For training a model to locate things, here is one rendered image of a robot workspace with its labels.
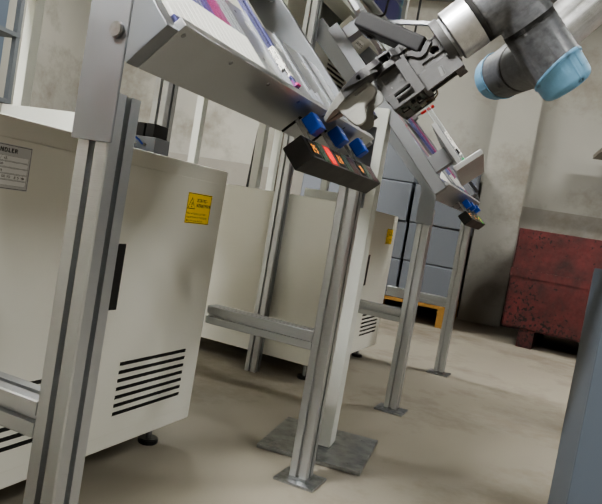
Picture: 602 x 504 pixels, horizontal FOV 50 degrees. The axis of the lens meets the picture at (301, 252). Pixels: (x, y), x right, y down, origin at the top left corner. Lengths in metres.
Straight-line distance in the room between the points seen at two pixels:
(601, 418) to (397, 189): 3.18
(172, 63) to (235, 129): 4.73
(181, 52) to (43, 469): 0.46
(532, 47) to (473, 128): 4.14
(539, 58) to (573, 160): 4.14
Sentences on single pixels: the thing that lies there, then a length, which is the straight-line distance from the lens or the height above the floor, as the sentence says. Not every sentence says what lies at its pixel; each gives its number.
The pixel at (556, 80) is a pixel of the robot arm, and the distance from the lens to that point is 0.97.
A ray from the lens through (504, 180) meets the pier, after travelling 4.89.
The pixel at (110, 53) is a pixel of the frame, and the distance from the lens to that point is 0.68.
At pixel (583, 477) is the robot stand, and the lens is 1.20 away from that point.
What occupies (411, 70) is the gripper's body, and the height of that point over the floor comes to 0.78.
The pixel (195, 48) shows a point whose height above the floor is 0.71.
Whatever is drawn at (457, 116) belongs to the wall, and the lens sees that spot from 5.11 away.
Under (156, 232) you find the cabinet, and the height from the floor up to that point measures 0.47.
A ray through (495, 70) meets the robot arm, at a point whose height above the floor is 0.82.
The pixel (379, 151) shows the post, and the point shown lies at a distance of 1.55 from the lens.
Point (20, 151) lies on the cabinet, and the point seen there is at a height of 0.57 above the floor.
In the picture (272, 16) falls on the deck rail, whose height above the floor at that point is 0.96.
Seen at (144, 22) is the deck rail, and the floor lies 0.72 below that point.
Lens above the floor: 0.55
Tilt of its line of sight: 3 degrees down
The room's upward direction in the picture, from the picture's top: 10 degrees clockwise
